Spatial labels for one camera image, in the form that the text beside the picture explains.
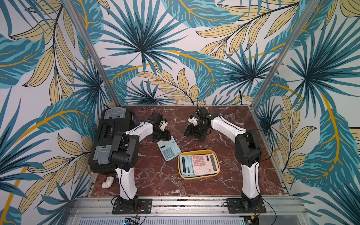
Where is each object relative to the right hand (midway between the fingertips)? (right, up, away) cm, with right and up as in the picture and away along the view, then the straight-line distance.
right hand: (187, 134), depth 92 cm
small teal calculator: (0, -18, -11) cm, 20 cm away
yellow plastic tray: (+4, -11, -4) cm, 13 cm away
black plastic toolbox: (-48, +9, -4) cm, 49 cm away
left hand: (-14, -3, +4) cm, 15 cm away
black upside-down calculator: (+7, +1, -7) cm, 10 cm away
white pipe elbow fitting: (-44, -25, -14) cm, 52 cm away
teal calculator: (-12, -10, 0) cm, 15 cm away
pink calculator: (+10, -16, -11) cm, 22 cm away
